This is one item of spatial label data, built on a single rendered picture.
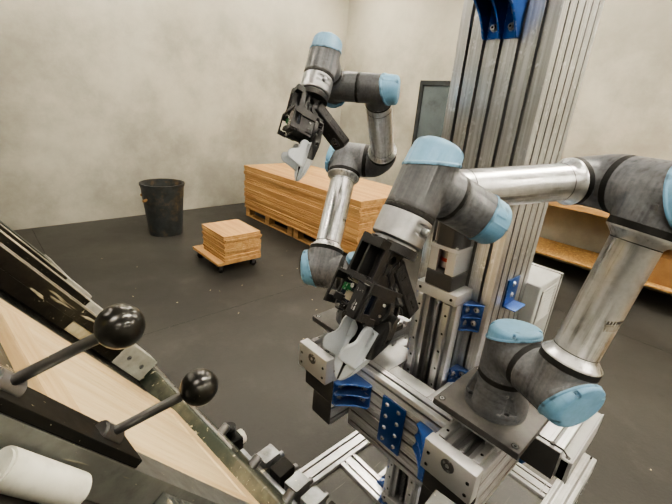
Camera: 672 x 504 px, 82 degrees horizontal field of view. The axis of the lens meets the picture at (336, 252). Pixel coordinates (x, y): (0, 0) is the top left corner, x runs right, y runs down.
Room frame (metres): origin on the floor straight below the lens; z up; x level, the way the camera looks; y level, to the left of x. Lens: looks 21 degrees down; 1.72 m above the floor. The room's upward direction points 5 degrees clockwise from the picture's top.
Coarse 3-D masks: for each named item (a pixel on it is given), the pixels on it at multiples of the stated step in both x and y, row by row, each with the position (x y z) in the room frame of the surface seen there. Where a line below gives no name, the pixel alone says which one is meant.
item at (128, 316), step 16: (128, 304) 0.28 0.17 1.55; (96, 320) 0.26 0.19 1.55; (112, 320) 0.26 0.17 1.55; (128, 320) 0.26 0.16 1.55; (144, 320) 0.28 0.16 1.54; (96, 336) 0.26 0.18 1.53; (112, 336) 0.25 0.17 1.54; (128, 336) 0.26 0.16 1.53; (64, 352) 0.26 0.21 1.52; (80, 352) 0.26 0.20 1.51; (0, 368) 0.25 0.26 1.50; (32, 368) 0.25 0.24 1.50; (48, 368) 0.25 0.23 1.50; (0, 384) 0.24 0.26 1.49; (16, 384) 0.25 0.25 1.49
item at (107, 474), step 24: (0, 432) 0.22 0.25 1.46; (24, 432) 0.23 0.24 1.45; (48, 432) 0.25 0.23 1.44; (48, 456) 0.24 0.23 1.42; (72, 456) 0.25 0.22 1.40; (96, 456) 0.27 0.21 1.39; (144, 456) 0.34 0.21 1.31; (96, 480) 0.27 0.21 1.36; (120, 480) 0.28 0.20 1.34; (144, 480) 0.30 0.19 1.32; (168, 480) 0.32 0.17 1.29; (192, 480) 0.38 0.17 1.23
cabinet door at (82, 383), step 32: (0, 320) 0.52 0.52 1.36; (32, 320) 0.63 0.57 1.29; (32, 352) 0.47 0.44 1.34; (32, 384) 0.39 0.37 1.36; (64, 384) 0.45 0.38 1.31; (96, 384) 0.56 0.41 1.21; (128, 384) 0.72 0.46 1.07; (96, 416) 0.42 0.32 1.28; (128, 416) 0.52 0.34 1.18; (160, 416) 0.67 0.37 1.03; (160, 448) 0.48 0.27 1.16; (192, 448) 0.62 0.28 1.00; (224, 480) 0.57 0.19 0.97
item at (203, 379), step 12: (192, 372) 0.32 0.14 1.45; (204, 372) 0.32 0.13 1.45; (180, 384) 0.32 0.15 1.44; (192, 384) 0.31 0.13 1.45; (204, 384) 0.31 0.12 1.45; (216, 384) 0.32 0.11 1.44; (180, 396) 0.31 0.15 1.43; (192, 396) 0.30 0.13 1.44; (204, 396) 0.31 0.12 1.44; (156, 408) 0.31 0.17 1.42; (132, 420) 0.30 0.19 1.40; (144, 420) 0.30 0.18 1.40; (108, 432) 0.29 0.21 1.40; (120, 432) 0.30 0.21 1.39
